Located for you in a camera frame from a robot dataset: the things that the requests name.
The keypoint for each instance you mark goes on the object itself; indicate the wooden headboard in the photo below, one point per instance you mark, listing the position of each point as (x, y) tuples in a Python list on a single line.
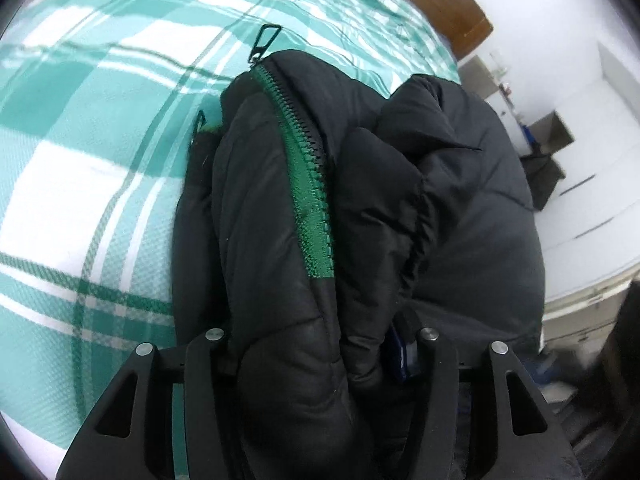
[(450, 10)]

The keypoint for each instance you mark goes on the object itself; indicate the white drawer cabinet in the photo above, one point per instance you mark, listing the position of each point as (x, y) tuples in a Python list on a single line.
[(580, 310)]

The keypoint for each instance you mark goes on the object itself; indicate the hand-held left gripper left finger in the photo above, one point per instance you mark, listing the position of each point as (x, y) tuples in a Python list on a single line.
[(210, 360)]

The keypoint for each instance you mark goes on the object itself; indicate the black puffer jacket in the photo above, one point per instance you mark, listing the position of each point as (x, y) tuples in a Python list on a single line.
[(375, 200)]

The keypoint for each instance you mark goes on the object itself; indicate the green plaid bed blanket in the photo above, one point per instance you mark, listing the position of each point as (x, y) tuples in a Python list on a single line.
[(75, 185)]

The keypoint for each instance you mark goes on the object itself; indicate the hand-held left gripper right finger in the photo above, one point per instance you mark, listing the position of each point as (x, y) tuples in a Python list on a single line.
[(406, 357)]

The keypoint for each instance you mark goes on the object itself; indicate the cardboard box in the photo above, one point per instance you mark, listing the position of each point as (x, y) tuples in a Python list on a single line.
[(547, 160)]

